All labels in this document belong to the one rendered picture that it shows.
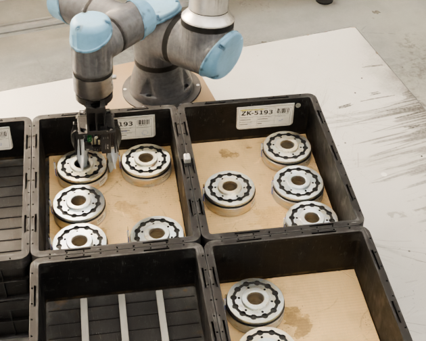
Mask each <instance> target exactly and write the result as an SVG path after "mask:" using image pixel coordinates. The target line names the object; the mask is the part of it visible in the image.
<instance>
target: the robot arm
mask: <svg viewBox="0 0 426 341"><path fill-rule="evenodd" d="M47 9H48V11H49V13H50V14H51V15H52V16H53V17H54V18H57V19H58V20H61V21H62V22H64V23H65V24H68V25H70V46H71V54H72V77H73V86H74V92H75V96H76V100H77V102H78V103H80V104H81V105H83V106H84V107H85V109H84V110H79V112H80V113H78V114H77V115H76V120H77V122H73V127H72V130H71V142H72V145H73V146H74V149H75V152H76V157H77V160H78V163H79V165H80V167H81V171H82V172H83V168H84V167H86V166H88V164H89V163H88V159H89V153H88V151H89V150H93V152H94V151H100V150H101V153H102V154H106V157H107V159H108V160H107V163H108V170H109V173H111V172H112V171H113V169H116V162H117V159H118V153H119V150H118V148H119V145H120V142H121V139H122V133H121V129H120V126H119V124H118V119H114V117H115V116H114V113H113V112H111V111H110V108H105V106H107V105H108V103H110V102H111V100H112V98H113V89H114V84H113V80H116V75H115V74H113V57H114V56H116V55H118V54H119V53H121V52H123V51H124V50H126V49H128V48H129V47H131V46H133V52H134V59H135V65H134V68H133V72H132V75H131V79H130V90H131V95H132V96H133V97H134V98H135V99H136V100H137V101H139V102H141V103H142V104H146V105H149V106H160V105H172V104H176V103H179V102H180V101H183V100H184V99H186V98H187V97H188V96H189V95H190V94H191V92H192V90H193V80H192V77H191V74H190V72H189V71H192V72H194V73H196V74H199V75H200V76H202V77H208V78H211V79H214V80H218V79H221V78H223V77H225V76H226V75H227V74H228V73H229V72H230V71H232V69H233V68H234V66H235V65H236V63H237V61H238V59H239V57H240V55H241V52H242V49H243V37H242V35H241V33H239V32H238V31H237V30H234V21H235V18H234V15H233V14H232V13H231V12H230V11H229V0H189V7H188V8H187V9H185V10H184V11H183V12H182V11H181V10H182V6H181V4H180V2H179V0H128V1H127V2H126V3H121V2H119V1H116V0H47Z"/></svg>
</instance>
